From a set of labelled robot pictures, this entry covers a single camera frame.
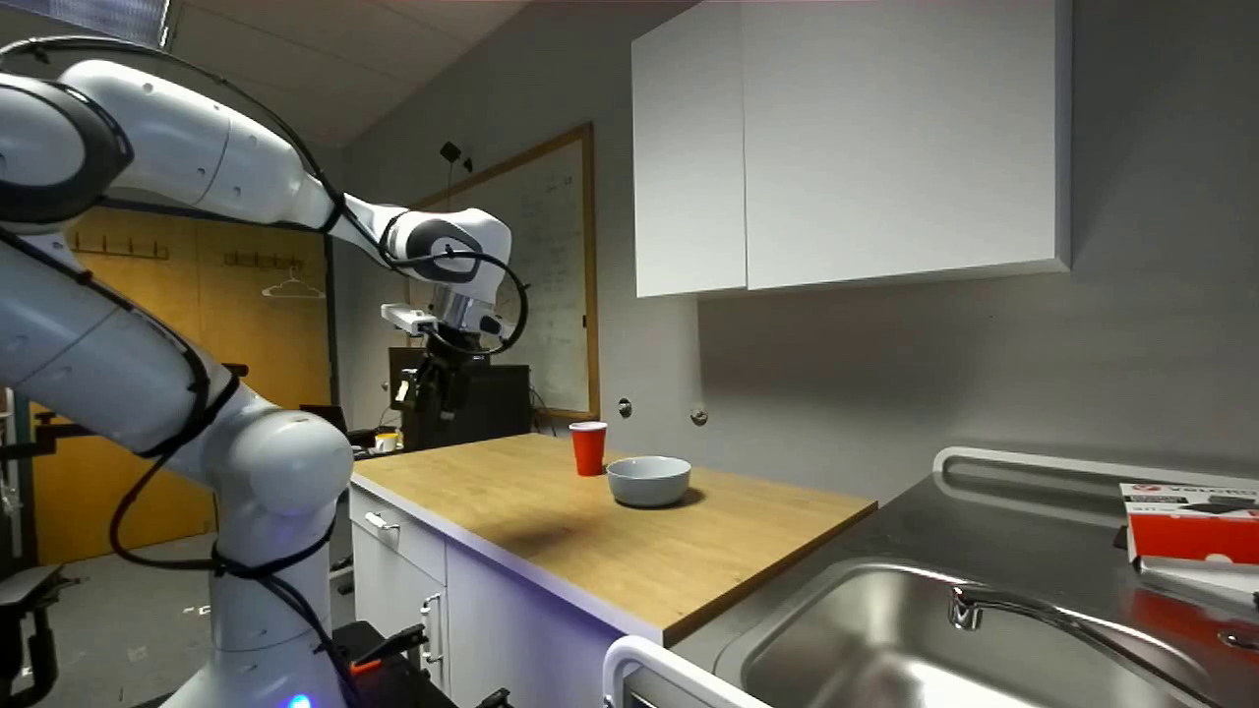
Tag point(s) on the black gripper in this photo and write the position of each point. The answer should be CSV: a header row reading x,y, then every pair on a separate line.
x,y
448,358

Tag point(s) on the orange plastic cup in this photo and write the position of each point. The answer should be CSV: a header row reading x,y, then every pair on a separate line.
x,y
588,442

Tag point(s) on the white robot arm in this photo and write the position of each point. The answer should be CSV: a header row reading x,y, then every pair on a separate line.
x,y
86,350

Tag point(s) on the grey bowl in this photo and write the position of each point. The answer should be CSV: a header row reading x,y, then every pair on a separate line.
x,y
650,481

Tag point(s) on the white base cabinet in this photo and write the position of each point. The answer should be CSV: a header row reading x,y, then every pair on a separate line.
x,y
486,627

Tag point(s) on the stainless steel sink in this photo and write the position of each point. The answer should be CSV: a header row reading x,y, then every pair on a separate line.
x,y
875,636

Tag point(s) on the chrome sink faucet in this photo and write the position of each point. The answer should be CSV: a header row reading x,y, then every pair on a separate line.
x,y
974,602

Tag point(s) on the red and white box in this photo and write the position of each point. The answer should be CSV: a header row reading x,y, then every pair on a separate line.
x,y
1190,526

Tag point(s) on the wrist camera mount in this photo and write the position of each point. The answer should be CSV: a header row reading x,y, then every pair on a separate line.
x,y
407,318

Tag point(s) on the whiteboard with wooden frame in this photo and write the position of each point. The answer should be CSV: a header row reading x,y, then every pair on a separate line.
x,y
549,200

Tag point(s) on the white wall cabinet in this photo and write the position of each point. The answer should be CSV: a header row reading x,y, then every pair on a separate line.
x,y
790,144

